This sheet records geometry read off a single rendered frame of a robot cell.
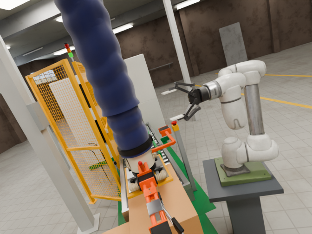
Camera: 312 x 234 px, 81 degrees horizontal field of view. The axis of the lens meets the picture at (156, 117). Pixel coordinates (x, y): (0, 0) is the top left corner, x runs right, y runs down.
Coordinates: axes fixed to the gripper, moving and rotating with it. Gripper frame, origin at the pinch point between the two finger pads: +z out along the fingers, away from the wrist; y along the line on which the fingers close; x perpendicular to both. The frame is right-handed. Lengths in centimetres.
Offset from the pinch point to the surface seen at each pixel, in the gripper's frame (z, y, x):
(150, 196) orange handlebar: 22.8, 35.7, -9.4
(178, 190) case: 5, 64, 20
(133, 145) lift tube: 22.8, 19.1, 16.2
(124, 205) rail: 54, 99, 72
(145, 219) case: 32, 64, 8
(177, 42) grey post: -140, -41, 343
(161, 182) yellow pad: 15.0, 45.6, 10.2
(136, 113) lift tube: 14.5, 2.7, 20.9
